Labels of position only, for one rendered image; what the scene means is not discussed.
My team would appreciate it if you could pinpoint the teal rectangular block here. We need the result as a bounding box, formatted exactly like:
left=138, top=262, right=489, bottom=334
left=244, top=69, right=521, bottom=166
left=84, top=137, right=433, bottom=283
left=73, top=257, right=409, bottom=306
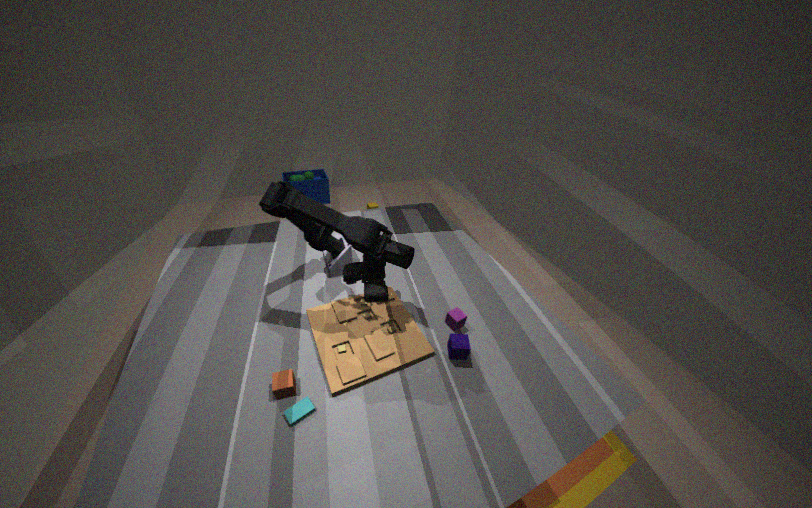
left=283, top=397, right=315, bottom=427

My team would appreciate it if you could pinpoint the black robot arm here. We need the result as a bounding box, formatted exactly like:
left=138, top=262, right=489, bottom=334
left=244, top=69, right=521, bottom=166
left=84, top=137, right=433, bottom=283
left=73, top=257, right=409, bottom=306
left=259, top=180, right=415, bottom=285

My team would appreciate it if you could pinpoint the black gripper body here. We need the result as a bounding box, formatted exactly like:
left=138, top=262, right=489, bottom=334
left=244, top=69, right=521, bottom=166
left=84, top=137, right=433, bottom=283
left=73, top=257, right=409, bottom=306
left=363, top=255, right=388, bottom=303

